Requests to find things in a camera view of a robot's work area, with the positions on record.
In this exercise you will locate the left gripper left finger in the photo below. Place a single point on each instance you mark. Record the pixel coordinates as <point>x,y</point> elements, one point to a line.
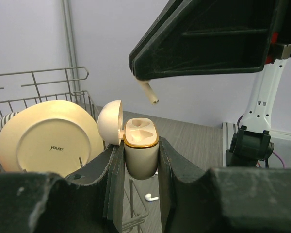
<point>89,200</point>

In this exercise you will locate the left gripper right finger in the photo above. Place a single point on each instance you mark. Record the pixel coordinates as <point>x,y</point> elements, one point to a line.
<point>221,199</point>

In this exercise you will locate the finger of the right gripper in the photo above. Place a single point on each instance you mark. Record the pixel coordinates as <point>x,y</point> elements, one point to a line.
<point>201,37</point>

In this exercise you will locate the pink earbud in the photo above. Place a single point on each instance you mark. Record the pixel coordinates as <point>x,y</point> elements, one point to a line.
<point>145,86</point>

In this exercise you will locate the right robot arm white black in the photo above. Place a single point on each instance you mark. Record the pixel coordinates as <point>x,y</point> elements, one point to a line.
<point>252,142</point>

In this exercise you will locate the white earbud lower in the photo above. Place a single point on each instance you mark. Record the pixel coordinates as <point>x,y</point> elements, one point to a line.
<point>150,198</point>

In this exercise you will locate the beige plate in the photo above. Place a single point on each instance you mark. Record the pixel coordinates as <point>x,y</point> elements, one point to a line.
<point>53,136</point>

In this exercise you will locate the striped ceramic mug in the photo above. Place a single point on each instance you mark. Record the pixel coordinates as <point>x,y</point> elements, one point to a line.
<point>6,118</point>

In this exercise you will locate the aluminium frame post right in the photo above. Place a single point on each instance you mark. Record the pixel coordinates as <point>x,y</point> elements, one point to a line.
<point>70,42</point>

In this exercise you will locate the grey wire dish rack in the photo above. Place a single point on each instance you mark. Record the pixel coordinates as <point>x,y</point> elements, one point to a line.
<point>56,173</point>

